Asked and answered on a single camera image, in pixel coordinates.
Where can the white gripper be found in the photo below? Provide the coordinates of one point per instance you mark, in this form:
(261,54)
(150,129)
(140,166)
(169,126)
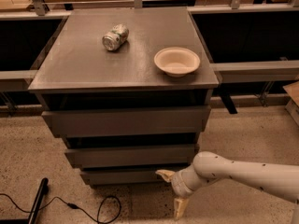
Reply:
(177,185)

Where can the grey bottom drawer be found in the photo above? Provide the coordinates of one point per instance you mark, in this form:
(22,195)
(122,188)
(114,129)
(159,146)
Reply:
(126,175)

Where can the grey drawer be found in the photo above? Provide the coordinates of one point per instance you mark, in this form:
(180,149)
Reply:
(103,157)
(126,175)
(135,121)

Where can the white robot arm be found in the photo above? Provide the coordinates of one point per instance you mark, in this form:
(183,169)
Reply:
(208,168)

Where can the grey top drawer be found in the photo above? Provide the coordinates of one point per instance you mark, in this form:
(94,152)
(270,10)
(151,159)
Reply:
(135,121)

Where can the grey middle drawer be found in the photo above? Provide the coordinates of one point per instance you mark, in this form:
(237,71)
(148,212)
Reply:
(103,157)

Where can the grey drawer cabinet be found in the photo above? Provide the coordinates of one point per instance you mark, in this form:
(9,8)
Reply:
(147,87)

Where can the white paper bowl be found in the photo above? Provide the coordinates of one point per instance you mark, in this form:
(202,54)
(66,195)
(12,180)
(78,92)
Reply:
(177,62)

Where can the cardboard box at right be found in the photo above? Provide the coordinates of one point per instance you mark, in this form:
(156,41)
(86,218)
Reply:
(293,105)

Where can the crushed soda can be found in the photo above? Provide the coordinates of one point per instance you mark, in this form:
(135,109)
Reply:
(115,37)

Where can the grey metal railing frame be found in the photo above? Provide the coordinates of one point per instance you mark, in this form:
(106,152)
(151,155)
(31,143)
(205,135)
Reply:
(174,20)

